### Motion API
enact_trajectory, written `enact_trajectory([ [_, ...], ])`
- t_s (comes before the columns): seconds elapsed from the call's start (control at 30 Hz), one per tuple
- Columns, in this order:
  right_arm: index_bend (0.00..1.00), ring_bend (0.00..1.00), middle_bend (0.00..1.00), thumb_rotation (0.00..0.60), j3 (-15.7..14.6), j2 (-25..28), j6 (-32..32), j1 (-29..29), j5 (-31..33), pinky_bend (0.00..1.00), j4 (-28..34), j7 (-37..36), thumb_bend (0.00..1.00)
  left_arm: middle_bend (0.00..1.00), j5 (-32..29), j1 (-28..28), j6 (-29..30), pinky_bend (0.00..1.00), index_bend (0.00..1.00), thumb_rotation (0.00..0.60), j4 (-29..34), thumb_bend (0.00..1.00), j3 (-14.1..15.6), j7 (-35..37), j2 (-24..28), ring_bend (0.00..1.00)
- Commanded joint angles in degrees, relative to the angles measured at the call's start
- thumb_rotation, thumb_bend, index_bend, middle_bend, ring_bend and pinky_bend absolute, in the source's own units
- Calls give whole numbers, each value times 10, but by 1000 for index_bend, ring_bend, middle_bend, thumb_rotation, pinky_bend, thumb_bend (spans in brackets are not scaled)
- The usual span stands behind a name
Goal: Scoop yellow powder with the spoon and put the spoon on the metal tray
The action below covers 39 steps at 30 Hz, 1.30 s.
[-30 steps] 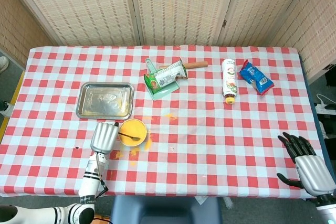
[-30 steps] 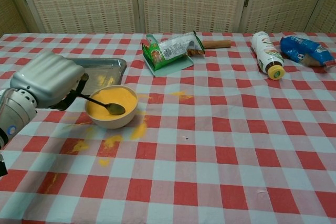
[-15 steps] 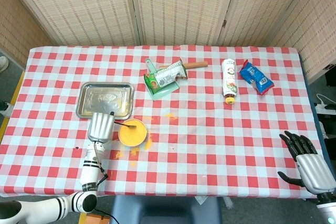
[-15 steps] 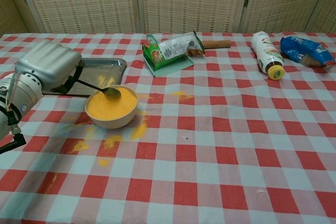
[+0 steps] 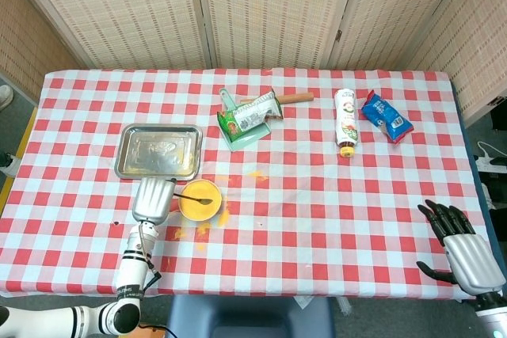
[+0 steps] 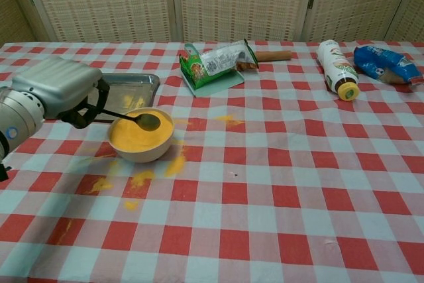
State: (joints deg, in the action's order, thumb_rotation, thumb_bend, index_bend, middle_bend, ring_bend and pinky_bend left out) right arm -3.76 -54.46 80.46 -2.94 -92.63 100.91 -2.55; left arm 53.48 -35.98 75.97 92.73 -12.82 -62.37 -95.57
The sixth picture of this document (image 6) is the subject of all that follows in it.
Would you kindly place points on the green silver snack bag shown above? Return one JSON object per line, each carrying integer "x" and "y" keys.
{"x": 215, "y": 62}

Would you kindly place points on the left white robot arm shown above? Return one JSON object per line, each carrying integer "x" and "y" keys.
{"x": 18, "y": 120}

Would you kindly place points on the blue snack bag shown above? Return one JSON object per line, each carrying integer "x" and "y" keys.
{"x": 377, "y": 61}

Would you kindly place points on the woven folding screen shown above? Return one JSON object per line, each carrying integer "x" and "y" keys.
{"x": 232, "y": 1}

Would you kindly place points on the white bottle yellow cap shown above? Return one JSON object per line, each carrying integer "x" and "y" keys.
{"x": 336, "y": 67}

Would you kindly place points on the red white checkered tablecloth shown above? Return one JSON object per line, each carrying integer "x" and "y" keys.
{"x": 265, "y": 180}

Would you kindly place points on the steel rectangular tray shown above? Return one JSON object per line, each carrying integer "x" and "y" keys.
{"x": 136, "y": 87}

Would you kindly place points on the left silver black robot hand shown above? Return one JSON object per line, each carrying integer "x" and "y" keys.
{"x": 59, "y": 87}

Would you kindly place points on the cream round bowl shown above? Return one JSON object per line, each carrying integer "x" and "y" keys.
{"x": 145, "y": 155}

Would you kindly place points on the mint green dustpan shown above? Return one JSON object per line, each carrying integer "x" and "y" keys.
{"x": 222, "y": 85}

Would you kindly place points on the dark metal spoon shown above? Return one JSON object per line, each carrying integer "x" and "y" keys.
{"x": 149, "y": 122}

